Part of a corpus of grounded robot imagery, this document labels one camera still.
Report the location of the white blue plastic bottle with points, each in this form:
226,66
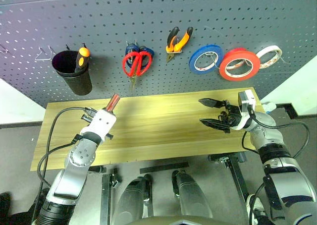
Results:
270,106

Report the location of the grey perforated pegboard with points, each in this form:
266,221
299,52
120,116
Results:
158,16

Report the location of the white tape roll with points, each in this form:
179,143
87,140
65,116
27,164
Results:
266,49

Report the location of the orange black pliers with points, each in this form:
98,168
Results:
184,40

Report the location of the grey robot torso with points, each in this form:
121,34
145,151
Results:
178,220

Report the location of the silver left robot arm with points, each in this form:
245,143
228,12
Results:
74,170

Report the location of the black cup holder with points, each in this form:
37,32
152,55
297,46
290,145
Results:
79,84

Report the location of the black metal table frame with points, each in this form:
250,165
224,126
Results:
105,197

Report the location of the red tape roll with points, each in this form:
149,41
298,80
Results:
224,70

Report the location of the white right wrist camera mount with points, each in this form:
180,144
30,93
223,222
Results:
245,116

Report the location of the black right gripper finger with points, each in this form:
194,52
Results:
214,124
210,102

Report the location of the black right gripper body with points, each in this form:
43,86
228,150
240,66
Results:
230,116

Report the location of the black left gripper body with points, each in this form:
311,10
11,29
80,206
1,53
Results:
87,117

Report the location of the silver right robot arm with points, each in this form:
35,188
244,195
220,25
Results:
284,165

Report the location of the blue tape roll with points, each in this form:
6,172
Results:
193,64

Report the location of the silver double peg hook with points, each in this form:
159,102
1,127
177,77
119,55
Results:
135,42

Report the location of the black shoe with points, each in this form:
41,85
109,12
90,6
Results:
5,202

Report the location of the orange black screwdriver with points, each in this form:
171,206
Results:
84,53

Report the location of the dark grey rounded leg shell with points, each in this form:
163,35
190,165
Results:
190,195
132,197

